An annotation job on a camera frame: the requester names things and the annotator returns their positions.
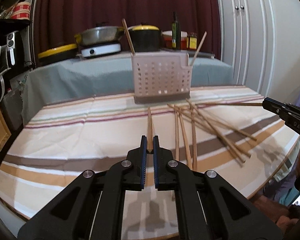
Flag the wooden chopstick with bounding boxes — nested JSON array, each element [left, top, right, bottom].
[[122, 18, 135, 55], [195, 102, 262, 107], [186, 99, 245, 163], [178, 108, 192, 169], [179, 110, 251, 163], [174, 111, 180, 161], [189, 31, 207, 67], [147, 106, 153, 153], [190, 105, 198, 171], [167, 103, 257, 141]]

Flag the person right hand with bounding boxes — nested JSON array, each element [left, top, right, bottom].
[[250, 194, 299, 233]]

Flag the striped tablecloth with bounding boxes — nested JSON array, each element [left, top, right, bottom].
[[0, 86, 300, 239]]

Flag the white wardrobe doors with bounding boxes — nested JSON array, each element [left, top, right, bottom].
[[218, 0, 275, 96]]

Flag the grey cutting board tray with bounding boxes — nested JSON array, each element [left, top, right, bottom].
[[161, 48, 215, 59]]

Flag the sauce jar yellow label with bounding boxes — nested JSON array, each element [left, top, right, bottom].
[[186, 32, 197, 50]]

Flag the grey blue tablecloth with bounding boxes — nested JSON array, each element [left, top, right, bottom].
[[22, 59, 134, 124]]

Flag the white perforated utensil holder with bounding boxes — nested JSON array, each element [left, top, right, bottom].
[[131, 51, 192, 104]]

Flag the dark olive oil bottle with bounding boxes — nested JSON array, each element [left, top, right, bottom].
[[172, 11, 181, 50]]

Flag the red container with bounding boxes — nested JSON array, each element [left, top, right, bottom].
[[163, 36, 187, 50]]

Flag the yellow lid electric cooker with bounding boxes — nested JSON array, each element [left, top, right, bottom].
[[38, 43, 78, 65]]

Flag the white induction cooker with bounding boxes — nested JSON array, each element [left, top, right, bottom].
[[81, 43, 121, 58]]

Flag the black air fryer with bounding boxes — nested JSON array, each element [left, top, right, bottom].
[[6, 31, 25, 68]]

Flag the steel wok with lid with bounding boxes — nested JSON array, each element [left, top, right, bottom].
[[74, 25, 125, 47]]

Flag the black pot yellow lid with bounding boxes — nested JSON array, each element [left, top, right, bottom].
[[128, 24, 162, 53]]

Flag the dark red curtain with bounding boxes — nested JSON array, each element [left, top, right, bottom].
[[33, 0, 221, 58]]

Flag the red striped round box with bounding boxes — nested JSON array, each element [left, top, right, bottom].
[[10, 2, 31, 20]]

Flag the black storage shelf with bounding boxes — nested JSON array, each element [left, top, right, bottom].
[[0, 0, 32, 151]]

